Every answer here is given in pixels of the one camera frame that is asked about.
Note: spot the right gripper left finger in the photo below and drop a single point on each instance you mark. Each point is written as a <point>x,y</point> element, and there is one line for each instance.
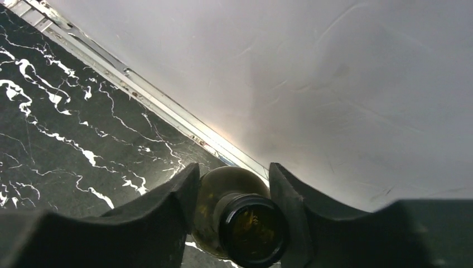
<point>149,231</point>

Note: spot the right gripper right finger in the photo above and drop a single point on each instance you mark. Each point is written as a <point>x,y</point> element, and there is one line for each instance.
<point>406,233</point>

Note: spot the olive wine bottle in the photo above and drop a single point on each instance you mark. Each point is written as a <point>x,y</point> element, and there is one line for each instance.
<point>236,219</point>

